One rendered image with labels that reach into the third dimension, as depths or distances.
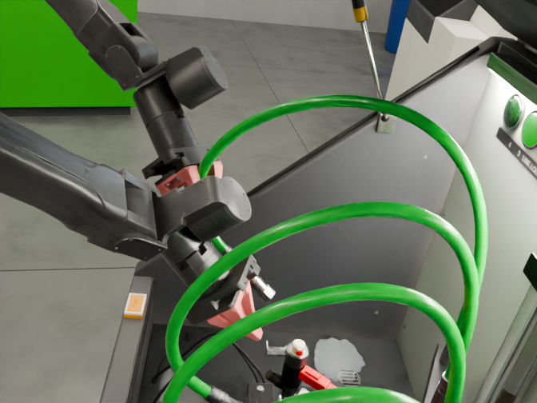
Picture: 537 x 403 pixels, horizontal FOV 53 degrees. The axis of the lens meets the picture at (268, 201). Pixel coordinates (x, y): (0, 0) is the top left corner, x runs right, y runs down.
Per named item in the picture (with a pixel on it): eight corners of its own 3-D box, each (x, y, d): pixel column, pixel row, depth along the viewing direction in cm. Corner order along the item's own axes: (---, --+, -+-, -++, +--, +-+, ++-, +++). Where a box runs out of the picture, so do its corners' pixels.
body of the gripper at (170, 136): (225, 155, 77) (204, 109, 78) (175, 161, 69) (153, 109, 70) (196, 174, 81) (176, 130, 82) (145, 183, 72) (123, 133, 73)
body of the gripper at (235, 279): (248, 293, 64) (210, 247, 62) (184, 323, 68) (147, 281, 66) (260, 262, 70) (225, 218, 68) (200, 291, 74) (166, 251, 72)
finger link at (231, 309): (268, 349, 68) (224, 295, 65) (225, 367, 71) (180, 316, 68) (279, 313, 73) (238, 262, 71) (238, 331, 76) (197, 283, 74)
